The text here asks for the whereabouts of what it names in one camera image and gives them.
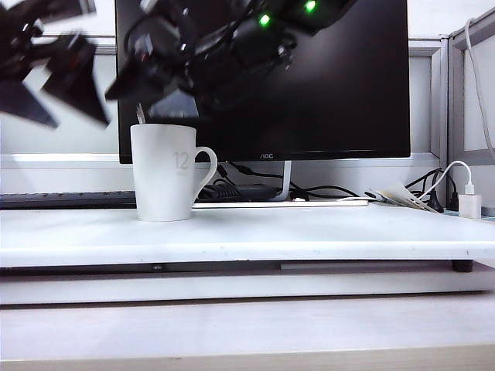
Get stack of paper leaflets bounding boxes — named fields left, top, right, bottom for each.
left=365, top=181, right=441, bottom=213

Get silver back partition frame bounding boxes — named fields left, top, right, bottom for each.
left=0, top=34, right=449, bottom=173

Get white USB charger block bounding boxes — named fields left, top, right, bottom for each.
left=458, top=193, right=483, bottom=220

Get silver side partition frame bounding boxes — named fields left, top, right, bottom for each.
left=447, top=6, right=495, bottom=217

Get black power brick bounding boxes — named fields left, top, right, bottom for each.
left=200, top=184, right=282, bottom=203

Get white raised board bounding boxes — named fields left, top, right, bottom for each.
left=0, top=203, right=495, bottom=270

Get white USB cable with plug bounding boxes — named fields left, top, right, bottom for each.
left=415, top=159, right=476, bottom=205

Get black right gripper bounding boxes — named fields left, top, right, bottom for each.
left=104, top=10, right=203, bottom=119

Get white mug with 12 print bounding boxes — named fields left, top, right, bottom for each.
left=130, top=123, right=219, bottom=223

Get black keyboard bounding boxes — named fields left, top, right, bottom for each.
left=0, top=191, right=137, bottom=211

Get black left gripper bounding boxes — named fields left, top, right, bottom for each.
left=0, top=0, right=112, bottom=129

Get black bundled cables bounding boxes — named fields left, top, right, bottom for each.
left=404, top=167, right=446, bottom=213

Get white flat monitor base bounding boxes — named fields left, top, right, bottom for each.
left=192, top=198, right=370, bottom=209

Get black power plug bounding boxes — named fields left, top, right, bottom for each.
left=447, top=179, right=459, bottom=212

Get white hanging cable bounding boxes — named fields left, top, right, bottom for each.
left=463, top=17, right=495, bottom=163

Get black monitor cable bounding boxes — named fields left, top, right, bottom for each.
left=217, top=161, right=286, bottom=182

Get silver monitor stand neck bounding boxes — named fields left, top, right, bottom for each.
left=275, top=160, right=292, bottom=203

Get black AOC monitor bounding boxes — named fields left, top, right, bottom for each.
left=114, top=0, right=411, bottom=165

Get black cable on desk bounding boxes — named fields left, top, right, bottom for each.
left=289, top=184, right=371, bottom=203

